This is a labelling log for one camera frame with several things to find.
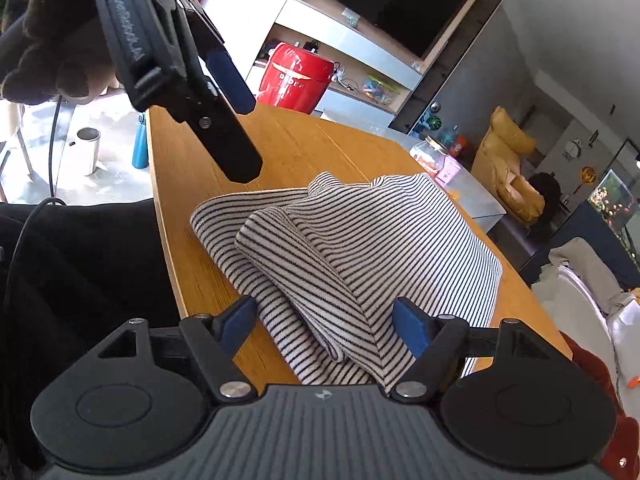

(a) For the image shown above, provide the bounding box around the white coffee table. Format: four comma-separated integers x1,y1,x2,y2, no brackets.
320,109,507,233

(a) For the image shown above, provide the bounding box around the black television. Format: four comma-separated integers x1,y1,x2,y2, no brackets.
302,0,471,58

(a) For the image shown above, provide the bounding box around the white television cabinet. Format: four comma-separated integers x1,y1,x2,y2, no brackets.
200,0,518,133

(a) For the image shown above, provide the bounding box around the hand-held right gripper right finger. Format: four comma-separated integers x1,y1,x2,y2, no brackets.
390,297,569,404

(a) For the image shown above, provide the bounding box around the fish tank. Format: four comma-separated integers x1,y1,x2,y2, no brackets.
587,170,640,256

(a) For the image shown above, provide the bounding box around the white power strip with cables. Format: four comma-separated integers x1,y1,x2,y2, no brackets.
327,62,358,88

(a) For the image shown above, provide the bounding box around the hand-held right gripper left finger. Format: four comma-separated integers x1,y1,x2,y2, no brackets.
97,295,258,404

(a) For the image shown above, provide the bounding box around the clear plastic storage box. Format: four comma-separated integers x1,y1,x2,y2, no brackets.
362,74,401,106

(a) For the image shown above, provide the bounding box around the black chair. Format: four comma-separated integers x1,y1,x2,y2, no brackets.
527,172,562,231

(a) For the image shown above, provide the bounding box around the green striped ball toy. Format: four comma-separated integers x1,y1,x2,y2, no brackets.
417,101,446,136

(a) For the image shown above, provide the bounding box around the striped shirt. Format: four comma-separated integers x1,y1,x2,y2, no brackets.
190,171,503,395

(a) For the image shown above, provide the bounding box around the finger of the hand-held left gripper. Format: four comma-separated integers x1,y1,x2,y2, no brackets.
204,49,257,116
172,80,264,185

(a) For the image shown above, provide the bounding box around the person's black clothing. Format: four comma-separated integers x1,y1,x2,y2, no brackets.
0,199,181,461

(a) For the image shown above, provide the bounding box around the dark red fleece jacket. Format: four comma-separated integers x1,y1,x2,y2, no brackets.
560,330,640,471

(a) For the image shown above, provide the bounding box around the beige blanket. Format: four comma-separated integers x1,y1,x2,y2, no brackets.
547,237,636,311

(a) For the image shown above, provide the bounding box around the white chair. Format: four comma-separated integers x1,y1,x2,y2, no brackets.
530,265,621,386

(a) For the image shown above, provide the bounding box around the metal cup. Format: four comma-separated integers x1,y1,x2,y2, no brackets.
69,127,102,176

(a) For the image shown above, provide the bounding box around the pink box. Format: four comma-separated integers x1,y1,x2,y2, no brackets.
434,156,463,183

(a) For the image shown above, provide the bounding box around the yellow armchair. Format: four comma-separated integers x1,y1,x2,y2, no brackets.
471,106,546,226

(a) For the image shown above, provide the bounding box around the glass jar with gold lid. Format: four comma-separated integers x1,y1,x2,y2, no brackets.
409,136,448,171

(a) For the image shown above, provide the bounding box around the black cable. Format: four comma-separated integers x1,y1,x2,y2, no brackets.
10,95,68,281

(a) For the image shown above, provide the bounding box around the person's left hand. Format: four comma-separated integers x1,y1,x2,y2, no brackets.
2,0,119,106

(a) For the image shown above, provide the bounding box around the dark fish tank stand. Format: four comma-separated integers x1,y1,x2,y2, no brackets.
552,200,640,288

